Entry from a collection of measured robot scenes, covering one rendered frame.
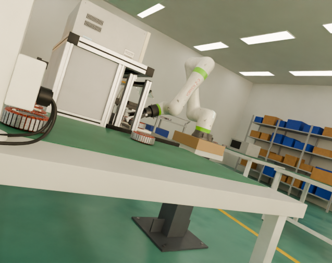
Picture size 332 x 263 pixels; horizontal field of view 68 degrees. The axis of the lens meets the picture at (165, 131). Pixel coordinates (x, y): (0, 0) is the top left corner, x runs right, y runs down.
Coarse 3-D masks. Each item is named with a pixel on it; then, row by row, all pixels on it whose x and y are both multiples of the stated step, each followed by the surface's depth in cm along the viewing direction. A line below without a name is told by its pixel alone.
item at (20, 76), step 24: (0, 0) 40; (24, 0) 41; (120, 0) 73; (144, 0) 68; (0, 24) 40; (24, 24) 42; (0, 48) 41; (0, 72) 41; (24, 72) 42; (0, 96) 42; (24, 96) 43; (48, 96) 45; (48, 120) 51; (0, 144) 40; (24, 144) 43
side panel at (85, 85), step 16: (64, 48) 109; (80, 48) 112; (64, 64) 109; (80, 64) 113; (96, 64) 116; (112, 64) 120; (64, 80) 111; (80, 80) 114; (96, 80) 118; (112, 80) 122; (64, 96) 112; (80, 96) 116; (96, 96) 119; (112, 96) 123; (48, 112) 110; (64, 112) 112; (80, 112) 117; (96, 112) 121
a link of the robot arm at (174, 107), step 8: (192, 72) 184; (192, 80) 180; (200, 80) 181; (184, 88) 180; (192, 88) 180; (176, 96) 179; (184, 96) 177; (168, 104) 178; (176, 104) 175; (184, 104) 179; (168, 112) 179; (176, 112) 176
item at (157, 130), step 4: (156, 116) 396; (160, 116) 440; (176, 116) 400; (156, 120) 394; (160, 120) 497; (164, 120) 399; (168, 120) 449; (188, 120) 414; (148, 124) 459; (156, 124) 394; (160, 124) 497; (176, 124) 413; (180, 124) 417; (148, 128) 442; (152, 128) 437; (156, 128) 441; (160, 128) 446; (184, 128) 423; (156, 132) 443; (160, 132) 447; (164, 132) 451; (168, 132) 455; (184, 132) 424; (164, 136) 453
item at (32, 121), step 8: (8, 112) 56; (16, 112) 56; (24, 112) 63; (32, 112) 65; (40, 112) 70; (0, 120) 57; (8, 120) 56; (16, 120) 56; (24, 120) 56; (32, 120) 57; (40, 120) 58; (16, 128) 56; (24, 128) 56; (32, 128) 57; (40, 128) 59
